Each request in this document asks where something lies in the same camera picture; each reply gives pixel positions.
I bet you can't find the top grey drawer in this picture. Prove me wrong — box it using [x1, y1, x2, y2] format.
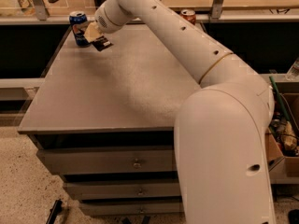
[36, 147, 176, 175]

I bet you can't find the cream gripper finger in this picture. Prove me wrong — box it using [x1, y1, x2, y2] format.
[84, 21, 103, 43]

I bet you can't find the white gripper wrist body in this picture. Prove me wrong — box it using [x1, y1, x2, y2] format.
[94, 0, 133, 34]

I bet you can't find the grey drawer cabinet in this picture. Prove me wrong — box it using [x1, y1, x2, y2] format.
[19, 24, 199, 204]

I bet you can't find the open cardboard box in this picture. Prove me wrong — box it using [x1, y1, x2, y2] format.
[265, 93, 299, 184]

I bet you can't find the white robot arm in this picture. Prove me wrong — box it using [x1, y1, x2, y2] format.
[94, 0, 276, 224]

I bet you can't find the orange soda can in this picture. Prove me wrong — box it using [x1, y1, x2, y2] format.
[180, 9, 196, 24]

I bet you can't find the black tool on floor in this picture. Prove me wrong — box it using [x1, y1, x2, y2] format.
[46, 200, 63, 224]

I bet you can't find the black rxbar chocolate bar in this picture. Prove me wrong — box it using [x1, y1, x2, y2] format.
[93, 36, 112, 51]

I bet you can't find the bottom grey drawer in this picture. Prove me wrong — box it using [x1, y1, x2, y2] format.
[79, 199, 184, 217]

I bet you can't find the green stick in box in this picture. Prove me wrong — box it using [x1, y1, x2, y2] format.
[269, 76, 290, 121]

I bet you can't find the grey drawer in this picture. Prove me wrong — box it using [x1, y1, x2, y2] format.
[64, 179, 180, 201]
[79, 199, 184, 217]
[36, 147, 176, 175]

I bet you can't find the middle grey drawer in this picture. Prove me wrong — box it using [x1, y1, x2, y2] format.
[64, 179, 180, 201]

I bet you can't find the blue pepsi can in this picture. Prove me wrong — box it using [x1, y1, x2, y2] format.
[69, 11, 90, 47]

